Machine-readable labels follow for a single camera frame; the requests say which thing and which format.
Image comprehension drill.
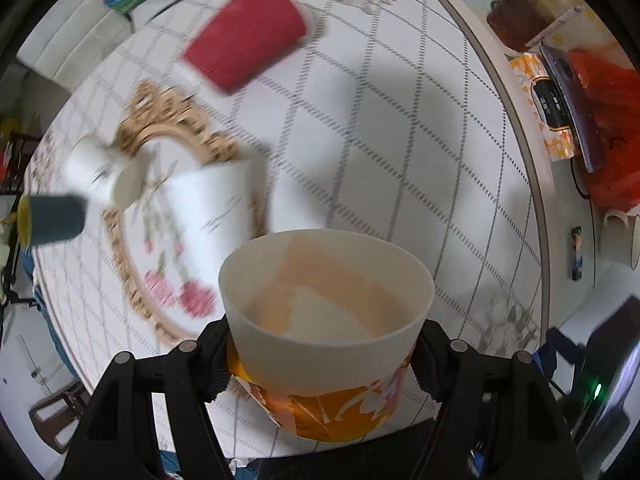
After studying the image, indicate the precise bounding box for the orange and white paper cup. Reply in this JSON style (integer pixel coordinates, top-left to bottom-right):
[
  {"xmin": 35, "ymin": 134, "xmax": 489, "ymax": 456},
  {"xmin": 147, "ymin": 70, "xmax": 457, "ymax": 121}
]
[{"xmin": 218, "ymin": 229, "xmax": 435, "ymax": 442}]

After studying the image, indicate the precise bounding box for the tall white paper cup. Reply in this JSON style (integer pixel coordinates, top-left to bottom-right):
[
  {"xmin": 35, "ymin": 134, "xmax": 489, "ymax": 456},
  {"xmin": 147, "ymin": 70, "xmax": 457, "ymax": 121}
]
[{"xmin": 163, "ymin": 160, "xmax": 255, "ymax": 285}]

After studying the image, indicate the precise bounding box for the teal cup yellow inside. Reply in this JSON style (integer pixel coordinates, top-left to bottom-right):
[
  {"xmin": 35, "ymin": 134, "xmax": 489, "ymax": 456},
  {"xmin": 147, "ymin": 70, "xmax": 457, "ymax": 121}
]
[{"xmin": 16, "ymin": 194, "xmax": 86, "ymax": 248}]

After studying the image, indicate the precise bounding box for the small white printed paper cup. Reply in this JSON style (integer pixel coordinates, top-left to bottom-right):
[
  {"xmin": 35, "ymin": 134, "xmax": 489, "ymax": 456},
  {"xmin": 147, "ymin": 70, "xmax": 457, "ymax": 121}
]
[{"xmin": 64, "ymin": 136, "xmax": 144, "ymax": 210}]

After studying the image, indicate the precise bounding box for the red ribbed paper cup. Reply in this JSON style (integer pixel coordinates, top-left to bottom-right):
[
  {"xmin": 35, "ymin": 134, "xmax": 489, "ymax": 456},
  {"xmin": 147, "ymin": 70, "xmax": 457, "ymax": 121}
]
[{"xmin": 180, "ymin": 0, "xmax": 316, "ymax": 94}]

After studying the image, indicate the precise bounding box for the white patterned tablecloth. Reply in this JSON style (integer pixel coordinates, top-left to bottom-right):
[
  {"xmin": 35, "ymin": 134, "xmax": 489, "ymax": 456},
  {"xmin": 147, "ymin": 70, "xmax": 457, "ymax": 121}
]
[{"xmin": 22, "ymin": 0, "xmax": 559, "ymax": 461}]

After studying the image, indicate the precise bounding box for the small blue lighter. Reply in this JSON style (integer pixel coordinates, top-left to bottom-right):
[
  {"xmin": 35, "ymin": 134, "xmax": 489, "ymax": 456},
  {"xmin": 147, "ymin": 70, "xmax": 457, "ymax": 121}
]
[{"xmin": 570, "ymin": 226, "xmax": 584, "ymax": 282}]

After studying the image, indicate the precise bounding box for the white enamel mug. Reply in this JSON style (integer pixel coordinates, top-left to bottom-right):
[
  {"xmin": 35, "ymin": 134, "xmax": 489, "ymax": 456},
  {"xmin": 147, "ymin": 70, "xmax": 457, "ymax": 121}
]
[{"xmin": 600, "ymin": 209, "xmax": 639, "ymax": 270}]

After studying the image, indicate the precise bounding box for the orange patterned tissue pack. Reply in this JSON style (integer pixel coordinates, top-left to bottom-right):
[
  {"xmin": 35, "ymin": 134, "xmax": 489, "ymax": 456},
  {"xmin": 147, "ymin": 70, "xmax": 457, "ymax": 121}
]
[{"xmin": 509, "ymin": 52, "xmax": 578, "ymax": 162}]

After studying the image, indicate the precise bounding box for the orange plastic bag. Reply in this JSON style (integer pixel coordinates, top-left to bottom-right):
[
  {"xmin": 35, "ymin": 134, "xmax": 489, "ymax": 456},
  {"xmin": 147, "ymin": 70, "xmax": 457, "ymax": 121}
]
[{"xmin": 568, "ymin": 49, "xmax": 639, "ymax": 212}]

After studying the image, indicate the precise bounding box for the white padded chair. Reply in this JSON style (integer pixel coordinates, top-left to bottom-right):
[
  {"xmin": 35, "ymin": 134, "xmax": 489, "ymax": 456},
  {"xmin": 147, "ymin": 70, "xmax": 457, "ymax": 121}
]
[{"xmin": 16, "ymin": 0, "xmax": 131, "ymax": 93}]

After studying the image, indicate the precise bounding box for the dark liquid plastic bottle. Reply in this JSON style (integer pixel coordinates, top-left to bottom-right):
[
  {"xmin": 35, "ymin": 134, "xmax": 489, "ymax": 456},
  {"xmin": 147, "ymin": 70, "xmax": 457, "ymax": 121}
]
[{"xmin": 486, "ymin": 0, "xmax": 567, "ymax": 52}]

